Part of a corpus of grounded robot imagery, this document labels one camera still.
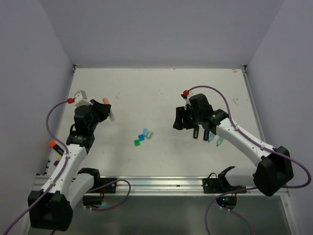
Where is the orange-capped black highlighter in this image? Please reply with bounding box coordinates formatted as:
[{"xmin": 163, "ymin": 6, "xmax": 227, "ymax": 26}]
[{"xmin": 49, "ymin": 141, "xmax": 64, "ymax": 156}]

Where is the green translucent pen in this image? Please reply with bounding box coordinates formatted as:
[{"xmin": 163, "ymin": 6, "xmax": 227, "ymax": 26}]
[{"xmin": 216, "ymin": 137, "xmax": 224, "ymax": 146}]

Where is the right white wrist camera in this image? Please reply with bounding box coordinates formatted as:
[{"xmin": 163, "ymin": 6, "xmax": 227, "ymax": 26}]
[{"xmin": 181, "ymin": 92, "xmax": 194, "ymax": 110}]

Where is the light blue pen cap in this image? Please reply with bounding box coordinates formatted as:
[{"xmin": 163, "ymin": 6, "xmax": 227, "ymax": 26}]
[{"xmin": 143, "ymin": 128, "xmax": 149, "ymax": 137}]

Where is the blue-capped black highlighter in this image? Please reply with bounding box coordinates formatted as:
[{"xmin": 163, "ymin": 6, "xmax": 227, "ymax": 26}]
[{"xmin": 203, "ymin": 130, "xmax": 209, "ymax": 141}]

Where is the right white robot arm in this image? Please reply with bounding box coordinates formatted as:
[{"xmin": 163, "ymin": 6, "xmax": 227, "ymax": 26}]
[{"xmin": 173, "ymin": 91, "xmax": 293, "ymax": 196}]

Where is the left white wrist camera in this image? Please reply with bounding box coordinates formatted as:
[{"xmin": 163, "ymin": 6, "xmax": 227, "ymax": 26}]
[{"xmin": 74, "ymin": 90, "xmax": 91, "ymax": 107}]

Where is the purple cable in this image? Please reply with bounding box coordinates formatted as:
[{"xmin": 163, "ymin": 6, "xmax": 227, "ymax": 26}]
[
  {"xmin": 3, "ymin": 97, "xmax": 132, "ymax": 235},
  {"xmin": 182, "ymin": 85, "xmax": 311, "ymax": 235}
]

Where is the aluminium front rail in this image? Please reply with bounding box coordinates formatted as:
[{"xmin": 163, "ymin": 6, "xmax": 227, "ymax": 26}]
[{"xmin": 31, "ymin": 175, "xmax": 289, "ymax": 196}]

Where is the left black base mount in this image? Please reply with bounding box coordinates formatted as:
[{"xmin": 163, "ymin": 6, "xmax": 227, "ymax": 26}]
[{"xmin": 83, "ymin": 178, "xmax": 117, "ymax": 209}]

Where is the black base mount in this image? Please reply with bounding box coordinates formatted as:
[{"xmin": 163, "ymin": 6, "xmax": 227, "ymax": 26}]
[
  {"xmin": 83, "ymin": 178, "xmax": 117, "ymax": 209},
  {"xmin": 202, "ymin": 166, "xmax": 246, "ymax": 210}
]

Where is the blue translucent pen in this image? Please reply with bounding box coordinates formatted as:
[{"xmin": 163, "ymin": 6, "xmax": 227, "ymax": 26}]
[{"xmin": 208, "ymin": 133, "xmax": 215, "ymax": 142}]

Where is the peach translucent pen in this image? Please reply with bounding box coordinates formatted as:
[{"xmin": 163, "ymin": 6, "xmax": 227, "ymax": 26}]
[{"xmin": 102, "ymin": 97, "xmax": 115, "ymax": 122}]

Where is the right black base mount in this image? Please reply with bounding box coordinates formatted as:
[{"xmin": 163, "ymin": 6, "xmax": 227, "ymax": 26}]
[{"xmin": 202, "ymin": 166, "xmax": 246, "ymax": 210}]

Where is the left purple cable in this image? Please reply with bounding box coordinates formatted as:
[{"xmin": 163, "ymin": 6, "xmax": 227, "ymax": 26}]
[{"xmin": 3, "ymin": 97, "xmax": 132, "ymax": 235}]

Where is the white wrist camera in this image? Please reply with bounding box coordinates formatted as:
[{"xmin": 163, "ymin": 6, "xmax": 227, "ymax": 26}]
[
  {"xmin": 74, "ymin": 90, "xmax": 91, "ymax": 107},
  {"xmin": 181, "ymin": 92, "xmax": 194, "ymax": 110}
]

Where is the green-capped black highlighter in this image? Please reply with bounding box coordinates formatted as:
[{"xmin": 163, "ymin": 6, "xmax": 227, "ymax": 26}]
[{"xmin": 193, "ymin": 126, "xmax": 199, "ymax": 139}]

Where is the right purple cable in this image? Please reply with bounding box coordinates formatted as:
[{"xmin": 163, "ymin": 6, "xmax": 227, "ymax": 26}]
[{"xmin": 182, "ymin": 85, "xmax": 311, "ymax": 235}]

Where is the light green pen cap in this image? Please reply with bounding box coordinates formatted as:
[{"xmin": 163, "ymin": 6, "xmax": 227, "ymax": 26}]
[{"xmin": 146, "ymin": 131, "xmax": 153, "ymax": 139}]

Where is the blue highlighter cap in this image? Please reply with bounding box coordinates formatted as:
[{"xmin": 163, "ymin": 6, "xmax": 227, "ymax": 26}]
[{"xmin": 138, "ymin": 134, "xmax": 145, "ymax": 141}]

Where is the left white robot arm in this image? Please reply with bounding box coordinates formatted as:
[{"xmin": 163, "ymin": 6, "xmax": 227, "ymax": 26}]
[{"xmin": 28, "ymin": 99, "xmax": 111, "ymax": 231}]

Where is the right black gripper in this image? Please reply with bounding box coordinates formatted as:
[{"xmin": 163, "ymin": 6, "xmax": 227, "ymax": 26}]
[{"xmin": 173, "ymin": 105, "xmax": 202, "ymax": 129}]

